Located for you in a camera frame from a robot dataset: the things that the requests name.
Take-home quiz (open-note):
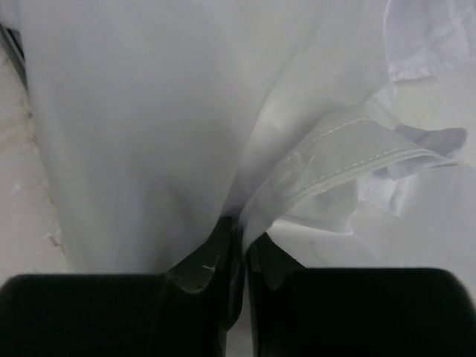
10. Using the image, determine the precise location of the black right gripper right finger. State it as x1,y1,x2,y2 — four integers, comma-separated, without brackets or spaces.
247,235,475,356

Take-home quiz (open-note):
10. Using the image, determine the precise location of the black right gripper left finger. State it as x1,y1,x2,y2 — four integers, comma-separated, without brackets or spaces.
1,218,237,356

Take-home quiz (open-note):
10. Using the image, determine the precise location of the white shirt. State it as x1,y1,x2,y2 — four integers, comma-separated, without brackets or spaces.
0,0,476,276

